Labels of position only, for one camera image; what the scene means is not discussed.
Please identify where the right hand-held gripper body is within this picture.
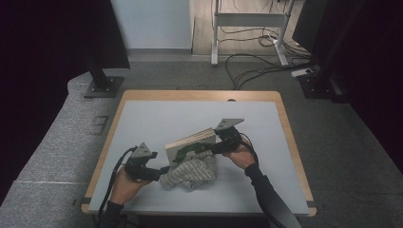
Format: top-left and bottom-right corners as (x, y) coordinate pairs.
(214, 118), (245, 155)

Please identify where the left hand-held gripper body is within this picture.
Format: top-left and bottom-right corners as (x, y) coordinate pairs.
(124, 142), (159, 182)

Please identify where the caterpillar picture board book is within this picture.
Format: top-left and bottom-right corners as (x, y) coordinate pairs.
(164, 126), (219, 168)

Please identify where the grey striped cloth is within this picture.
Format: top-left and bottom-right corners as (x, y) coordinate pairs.
(159, 151), (220, 192)

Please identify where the person's right hand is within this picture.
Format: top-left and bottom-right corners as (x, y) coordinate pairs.
(222, 142), (257, 171)

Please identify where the person's left hand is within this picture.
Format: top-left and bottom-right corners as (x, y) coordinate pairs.
(109, 165), (150, 206)

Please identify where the wooden table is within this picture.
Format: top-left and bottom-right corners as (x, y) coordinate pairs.
(80, 89), (317, 219)

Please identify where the light grey table mat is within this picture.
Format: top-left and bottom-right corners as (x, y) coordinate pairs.
(88, 100), (311, 217)

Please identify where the white power strip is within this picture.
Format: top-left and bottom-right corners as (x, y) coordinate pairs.
(291, 67), (315, 79)

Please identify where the dark curtain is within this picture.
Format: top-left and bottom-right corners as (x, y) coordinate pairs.
(0, 0), (131, 205)
(292, 0), (403, 175)

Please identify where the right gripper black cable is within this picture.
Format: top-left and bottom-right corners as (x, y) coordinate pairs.
(238, 132), (279, 228)

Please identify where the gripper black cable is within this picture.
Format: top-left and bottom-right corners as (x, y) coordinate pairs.
(238, 132), (279, 228)
(94, 145), (139, 228)

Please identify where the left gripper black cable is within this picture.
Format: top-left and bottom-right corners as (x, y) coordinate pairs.
(94, 145), (139, 228)

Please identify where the black stand with base plate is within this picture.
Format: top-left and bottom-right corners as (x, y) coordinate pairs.
(297, 0), (351, 104)
(83, 51), (125, 99)

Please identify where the black floor cable bundle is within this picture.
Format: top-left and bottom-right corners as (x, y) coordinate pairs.
(218, 26), (313, 61)

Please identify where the white desk frame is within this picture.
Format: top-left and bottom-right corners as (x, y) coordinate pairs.
(210, 0), (297, 67)

